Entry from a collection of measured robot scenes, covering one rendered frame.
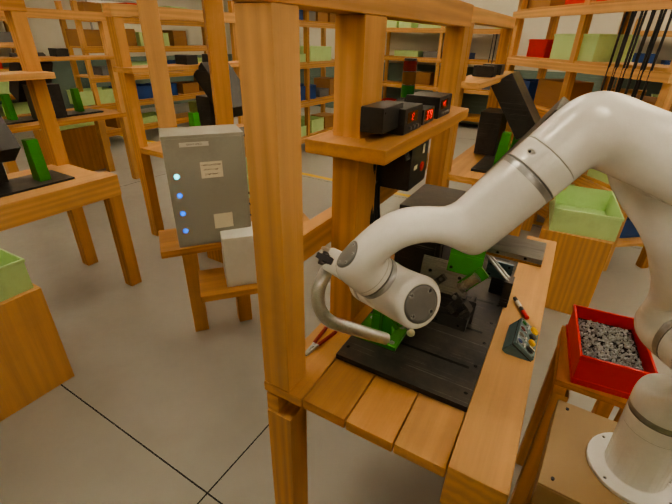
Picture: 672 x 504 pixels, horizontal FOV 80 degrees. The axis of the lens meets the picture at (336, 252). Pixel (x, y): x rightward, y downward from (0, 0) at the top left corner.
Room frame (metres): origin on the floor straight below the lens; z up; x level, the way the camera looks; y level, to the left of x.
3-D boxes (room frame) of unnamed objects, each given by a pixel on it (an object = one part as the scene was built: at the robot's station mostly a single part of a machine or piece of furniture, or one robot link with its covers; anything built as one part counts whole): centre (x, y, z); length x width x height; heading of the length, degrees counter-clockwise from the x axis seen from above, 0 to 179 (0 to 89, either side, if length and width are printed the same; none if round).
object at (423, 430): (1.37, -0.46, 0.44); 1.49 x 0.70 x 0.88; 151
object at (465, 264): (1.27, -0.48, 1.17); 0.13 x 0.12 x 0.20; 151
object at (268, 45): (1.51, -0.20, 1.36); 1.49 x 0.09 x 0.97; 151
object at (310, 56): (7.31, 0.73, 1.14); 2.45 x 0.55 x 2.28; 149
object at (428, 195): (1.53, -0.39, 1.07); 0.30 x 0.18 x 0.34; 151
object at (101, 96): (8.42, 3.56, 1.12); 3.22 x 0.55 x 2.23; 149
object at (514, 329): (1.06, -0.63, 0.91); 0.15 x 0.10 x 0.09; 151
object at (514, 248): (1.39, -0.58, 1.11); 0.39 x 0.16 x 0.03; 61
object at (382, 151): (1.50, -0.23, 1.52); 0.90 x 0.25 x 0.04; 151
